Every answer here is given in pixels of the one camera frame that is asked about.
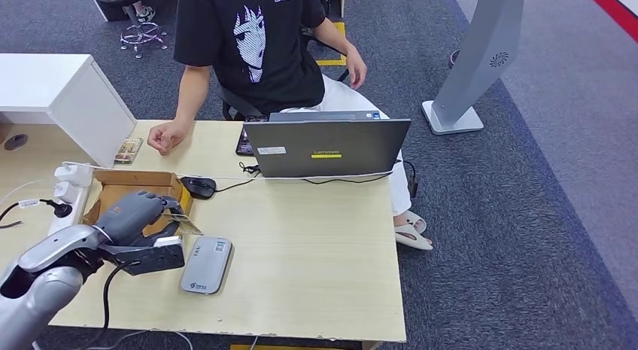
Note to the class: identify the yellow floor tape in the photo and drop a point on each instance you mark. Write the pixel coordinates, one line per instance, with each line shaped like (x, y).
(331, 62)

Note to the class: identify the white sandal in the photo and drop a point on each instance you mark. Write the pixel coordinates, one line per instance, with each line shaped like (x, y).
(416, 220)
(413, 238)

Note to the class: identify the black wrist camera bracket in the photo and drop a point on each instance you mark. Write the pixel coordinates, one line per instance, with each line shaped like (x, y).
(149, 260)

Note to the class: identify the person's left hand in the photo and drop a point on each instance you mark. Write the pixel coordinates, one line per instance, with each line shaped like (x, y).
(357, 68)

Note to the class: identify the large white charger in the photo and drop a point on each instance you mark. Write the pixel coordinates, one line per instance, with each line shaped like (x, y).
(75, 174)

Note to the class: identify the person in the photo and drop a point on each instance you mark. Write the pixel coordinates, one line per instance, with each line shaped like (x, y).
(269, 43)

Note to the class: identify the black computer mouse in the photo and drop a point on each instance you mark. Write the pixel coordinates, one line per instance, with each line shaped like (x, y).
(198, 187)

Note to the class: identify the small white charger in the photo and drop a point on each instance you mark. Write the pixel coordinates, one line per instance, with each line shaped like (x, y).
(66, 192)

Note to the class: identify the white cabinet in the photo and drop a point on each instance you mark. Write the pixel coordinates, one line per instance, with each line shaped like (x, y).
(42, 83)

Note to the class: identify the grey card reader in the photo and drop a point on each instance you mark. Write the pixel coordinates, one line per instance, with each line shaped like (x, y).
(206, 265)

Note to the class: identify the grey kiosk stand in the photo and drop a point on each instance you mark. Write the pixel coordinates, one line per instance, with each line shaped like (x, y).
(473, 58)

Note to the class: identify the open cardboard box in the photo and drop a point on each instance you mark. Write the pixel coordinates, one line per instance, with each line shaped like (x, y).
(134, 180)

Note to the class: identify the white power strip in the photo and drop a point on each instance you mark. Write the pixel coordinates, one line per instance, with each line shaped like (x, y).
(70, 215)

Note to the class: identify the chrome stool base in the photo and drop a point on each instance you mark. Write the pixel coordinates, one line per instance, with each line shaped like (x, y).
(141, 36)

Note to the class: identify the grey laptop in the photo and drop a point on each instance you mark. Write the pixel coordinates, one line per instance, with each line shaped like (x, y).
(326, 148)

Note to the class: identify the person's right forearm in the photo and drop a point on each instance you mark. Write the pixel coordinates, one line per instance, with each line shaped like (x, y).
(192, 93)

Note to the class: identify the person's right hand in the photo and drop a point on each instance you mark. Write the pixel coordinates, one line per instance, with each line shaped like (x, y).
(167, 136)

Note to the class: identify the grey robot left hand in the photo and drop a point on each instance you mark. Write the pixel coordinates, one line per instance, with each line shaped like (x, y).
(129, 213)

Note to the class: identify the person's left forearm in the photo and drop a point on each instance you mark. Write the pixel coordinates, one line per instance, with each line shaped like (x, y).
(334, 36)

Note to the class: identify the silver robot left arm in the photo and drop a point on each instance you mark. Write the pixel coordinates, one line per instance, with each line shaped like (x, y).
(45, 278)

